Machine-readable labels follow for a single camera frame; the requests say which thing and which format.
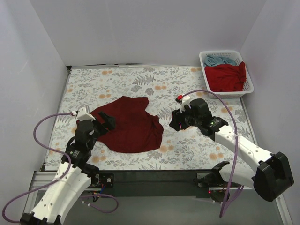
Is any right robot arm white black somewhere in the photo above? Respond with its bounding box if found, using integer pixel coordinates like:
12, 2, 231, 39
169, 96, 294, 202

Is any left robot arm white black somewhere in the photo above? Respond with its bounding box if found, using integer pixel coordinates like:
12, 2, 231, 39
20, 108, 116, 225

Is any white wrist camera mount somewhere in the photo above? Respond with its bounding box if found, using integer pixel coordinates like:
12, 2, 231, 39
71, 107, 95, 121
175, 95, 192, 113

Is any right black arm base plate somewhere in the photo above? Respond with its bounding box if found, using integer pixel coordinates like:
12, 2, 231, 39
196, 172, 225, 188

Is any light blue t shirt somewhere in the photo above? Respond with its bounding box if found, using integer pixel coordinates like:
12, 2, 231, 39
204, 55, 237, 67

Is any floral patterned table mat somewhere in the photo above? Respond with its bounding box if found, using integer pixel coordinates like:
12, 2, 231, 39
44, 66, 255, 171

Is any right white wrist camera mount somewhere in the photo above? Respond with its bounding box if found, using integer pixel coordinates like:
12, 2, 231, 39
175, 95, 192, 113

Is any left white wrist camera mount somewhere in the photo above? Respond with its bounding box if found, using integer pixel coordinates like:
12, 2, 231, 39
71, 107, 95, 121

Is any aluminium frame rail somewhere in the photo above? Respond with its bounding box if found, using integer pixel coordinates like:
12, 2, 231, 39
20, 170, 293, 225

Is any dark red t shirt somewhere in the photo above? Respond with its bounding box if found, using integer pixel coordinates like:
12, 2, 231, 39
91, 96, 164, 153

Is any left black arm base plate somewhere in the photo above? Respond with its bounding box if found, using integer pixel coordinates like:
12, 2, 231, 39
89, 173, 114, 189

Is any bright red t shirt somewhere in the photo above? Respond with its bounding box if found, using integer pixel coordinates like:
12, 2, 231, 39
204, 61, 246, 92

